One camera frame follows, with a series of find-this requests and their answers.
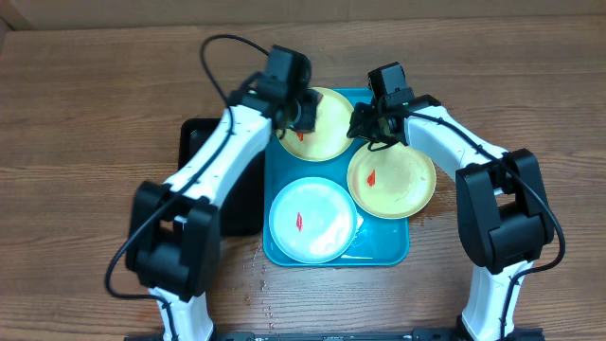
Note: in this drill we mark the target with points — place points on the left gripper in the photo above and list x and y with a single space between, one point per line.
309 114

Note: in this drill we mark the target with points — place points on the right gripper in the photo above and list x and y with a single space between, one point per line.
363 130

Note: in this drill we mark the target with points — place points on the dark green scrubbing sponge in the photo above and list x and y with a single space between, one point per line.
307 106

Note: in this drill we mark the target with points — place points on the yellow plate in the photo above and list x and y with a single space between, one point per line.
329 139
393 183

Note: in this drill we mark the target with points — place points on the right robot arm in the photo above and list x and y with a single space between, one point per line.
503 217

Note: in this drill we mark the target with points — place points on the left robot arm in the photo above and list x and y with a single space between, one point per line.
174 237

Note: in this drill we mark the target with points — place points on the black plastic tray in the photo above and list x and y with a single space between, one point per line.
243 208

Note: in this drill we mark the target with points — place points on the teal plastic tray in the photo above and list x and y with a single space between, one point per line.
377 242

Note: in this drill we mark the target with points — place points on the light blue plate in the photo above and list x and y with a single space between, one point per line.
313 220

